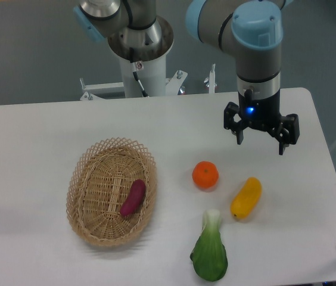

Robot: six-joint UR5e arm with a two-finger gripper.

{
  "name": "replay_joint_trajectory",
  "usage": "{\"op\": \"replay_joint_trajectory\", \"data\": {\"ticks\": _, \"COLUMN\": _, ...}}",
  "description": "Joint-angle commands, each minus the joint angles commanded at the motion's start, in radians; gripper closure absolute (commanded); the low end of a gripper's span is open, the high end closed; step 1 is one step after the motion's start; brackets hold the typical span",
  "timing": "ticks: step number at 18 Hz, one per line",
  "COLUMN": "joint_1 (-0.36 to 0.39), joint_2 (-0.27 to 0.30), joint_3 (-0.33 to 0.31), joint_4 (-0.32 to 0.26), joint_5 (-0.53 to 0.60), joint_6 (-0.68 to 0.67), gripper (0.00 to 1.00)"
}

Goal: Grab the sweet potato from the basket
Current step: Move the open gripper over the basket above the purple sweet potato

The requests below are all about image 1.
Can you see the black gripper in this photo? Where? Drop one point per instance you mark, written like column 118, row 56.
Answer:
column 262, row 115

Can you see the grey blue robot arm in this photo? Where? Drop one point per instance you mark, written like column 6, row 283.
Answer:
column 249, row 31

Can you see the purple sweet potato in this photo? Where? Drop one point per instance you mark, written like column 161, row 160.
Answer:
column 134, row 199

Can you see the woven wicker basket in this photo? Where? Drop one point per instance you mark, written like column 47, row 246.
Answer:
column 101, row 183

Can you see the orange tangerine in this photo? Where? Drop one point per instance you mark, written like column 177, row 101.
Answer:
column 205, row 175

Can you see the yellow mango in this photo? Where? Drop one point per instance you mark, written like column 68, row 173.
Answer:
column 246, row 199

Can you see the green bok choy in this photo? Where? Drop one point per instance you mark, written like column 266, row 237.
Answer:
column 208, row 256

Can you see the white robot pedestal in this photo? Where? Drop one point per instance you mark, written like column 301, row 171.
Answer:
column 151, row 74

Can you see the white metal base frame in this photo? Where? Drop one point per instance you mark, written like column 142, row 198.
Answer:
column 174, row 86

